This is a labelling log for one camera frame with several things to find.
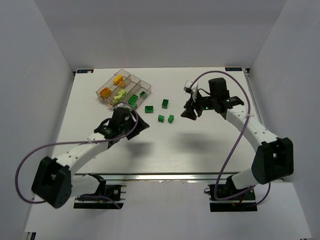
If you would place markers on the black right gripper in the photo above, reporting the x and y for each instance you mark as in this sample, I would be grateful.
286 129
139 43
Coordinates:
194 107

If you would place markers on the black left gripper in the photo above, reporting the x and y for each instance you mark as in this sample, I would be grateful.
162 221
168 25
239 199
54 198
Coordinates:
138 124

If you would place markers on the green upturned 2x3 lego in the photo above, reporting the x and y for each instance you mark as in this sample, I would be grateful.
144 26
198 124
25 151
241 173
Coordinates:
148 109

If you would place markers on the green upturned 2x2 lego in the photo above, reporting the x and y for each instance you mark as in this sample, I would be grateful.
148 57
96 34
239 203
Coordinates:
165 103

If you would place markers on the green 2x4 lego plate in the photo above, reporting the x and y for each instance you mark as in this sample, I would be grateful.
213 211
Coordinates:
133 99

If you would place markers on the pale green small lego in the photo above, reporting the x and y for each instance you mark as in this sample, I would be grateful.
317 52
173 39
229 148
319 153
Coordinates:
118 97

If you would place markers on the pale green 2x2 lego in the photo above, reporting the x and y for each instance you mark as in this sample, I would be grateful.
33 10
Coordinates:
122 92

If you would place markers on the orange round printed lego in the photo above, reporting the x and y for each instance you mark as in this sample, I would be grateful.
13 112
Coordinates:
105 92

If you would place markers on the orange long lego brick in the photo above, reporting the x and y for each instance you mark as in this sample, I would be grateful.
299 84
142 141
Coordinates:
118 80

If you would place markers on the green 2x4 lego brick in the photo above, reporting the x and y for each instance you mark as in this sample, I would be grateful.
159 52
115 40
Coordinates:
134 105

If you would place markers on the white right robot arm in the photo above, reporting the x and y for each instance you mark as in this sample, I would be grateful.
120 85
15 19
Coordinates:
274 156

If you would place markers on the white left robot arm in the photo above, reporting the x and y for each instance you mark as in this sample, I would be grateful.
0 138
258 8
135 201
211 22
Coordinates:
56 181

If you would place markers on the clear three-compartment organizer tray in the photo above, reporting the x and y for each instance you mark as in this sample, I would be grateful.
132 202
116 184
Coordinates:
125 87

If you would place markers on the blue right corner label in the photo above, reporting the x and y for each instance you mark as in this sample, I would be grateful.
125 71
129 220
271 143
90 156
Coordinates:
233 69

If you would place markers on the blue corner label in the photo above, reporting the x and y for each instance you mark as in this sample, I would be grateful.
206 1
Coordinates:
85 71
233 69

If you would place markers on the blue left corner label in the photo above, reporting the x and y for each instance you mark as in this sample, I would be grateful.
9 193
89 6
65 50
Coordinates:
85 71

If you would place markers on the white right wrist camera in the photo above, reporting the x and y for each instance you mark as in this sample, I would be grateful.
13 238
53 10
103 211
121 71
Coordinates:
191 87

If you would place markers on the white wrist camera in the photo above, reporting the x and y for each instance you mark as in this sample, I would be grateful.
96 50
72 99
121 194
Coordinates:
191 87
120 105

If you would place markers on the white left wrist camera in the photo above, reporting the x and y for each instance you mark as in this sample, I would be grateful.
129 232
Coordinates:
120 105

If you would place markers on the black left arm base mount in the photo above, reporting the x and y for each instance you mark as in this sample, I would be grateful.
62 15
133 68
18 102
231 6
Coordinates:
93 192

